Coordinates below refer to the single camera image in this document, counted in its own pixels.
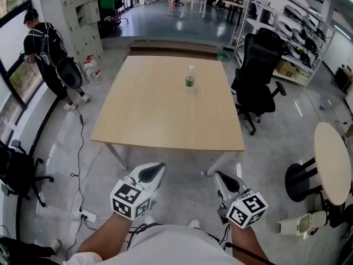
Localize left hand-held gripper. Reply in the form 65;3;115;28
110;163;166;221

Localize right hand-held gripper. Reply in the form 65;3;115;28
214;171;269;229

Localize white floor device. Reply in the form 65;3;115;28
277;210;328;237

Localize clear plastic water bottle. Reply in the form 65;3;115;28
184;64;196;93

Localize person's right forearm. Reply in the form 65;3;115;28
230;224;270;262

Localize person's left forearm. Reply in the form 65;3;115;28
78;213;133;261

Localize white power strip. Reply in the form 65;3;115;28
78;210;98;223

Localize light wooden rectangular table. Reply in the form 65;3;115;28
90;55;245;176

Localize person in white shirt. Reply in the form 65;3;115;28
63;224;249;265

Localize black office chair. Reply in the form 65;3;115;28
328;194;353;231
231;28;287;136
0;139;55;208

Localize round light wooden table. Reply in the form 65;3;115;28
285;121;352;223

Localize large clear water jug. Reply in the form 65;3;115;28
83;55;101;84

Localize black and white helmet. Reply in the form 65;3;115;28
56;56;83;91

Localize brown cardboard box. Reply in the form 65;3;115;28
275;61;297;78

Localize white storage box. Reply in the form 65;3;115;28
295;67;311;84

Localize dark wooden steps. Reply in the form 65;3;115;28
129;39;221;60

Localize grey locker cabinet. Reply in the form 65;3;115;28
59;0;104;66

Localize dark low cabinet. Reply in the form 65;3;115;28
334;64;353;93

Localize black-framed window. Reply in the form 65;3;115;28
0;0;60;149

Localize white helmet storage rack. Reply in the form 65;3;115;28
230;0;336;87

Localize group of stored helmets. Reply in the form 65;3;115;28
277;4;328;68

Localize wooden desk with black legs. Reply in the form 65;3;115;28
222;0;248;25

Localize thin black cable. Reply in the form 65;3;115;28
125;222;155;251
219;224;232;248

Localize thick black cable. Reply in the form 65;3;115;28
224;241;276;265

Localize black floor cable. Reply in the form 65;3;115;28
66;100;85;259

